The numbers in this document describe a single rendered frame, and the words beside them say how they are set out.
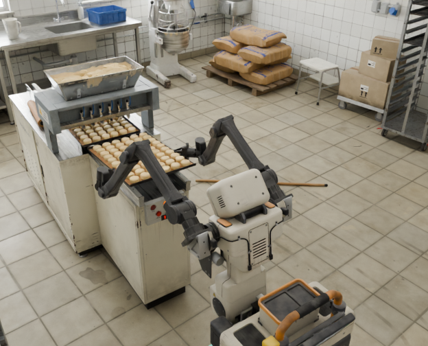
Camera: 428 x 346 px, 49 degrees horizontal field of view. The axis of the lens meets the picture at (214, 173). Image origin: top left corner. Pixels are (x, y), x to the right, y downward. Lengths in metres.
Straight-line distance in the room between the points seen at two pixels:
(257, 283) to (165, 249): 0.84
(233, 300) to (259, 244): 0.32
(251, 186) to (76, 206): 1.66
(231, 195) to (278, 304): 0.46
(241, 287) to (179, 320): 1.01
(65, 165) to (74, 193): 0.22
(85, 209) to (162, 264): 0.73
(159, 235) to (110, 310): 0.67
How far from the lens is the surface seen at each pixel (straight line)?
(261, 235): 1.91
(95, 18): 6.10
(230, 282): 2.08
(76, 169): 3.12
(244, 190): 1.84
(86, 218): 3.34
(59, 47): 5.82
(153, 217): 2.60
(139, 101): 3.20
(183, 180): 2.61
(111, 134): 3.12
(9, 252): 3.78
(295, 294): 1.96
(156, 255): 2.82
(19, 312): 3.30
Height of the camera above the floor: 2.29
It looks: 31 degrees down
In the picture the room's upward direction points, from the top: 1 degrees clockwise
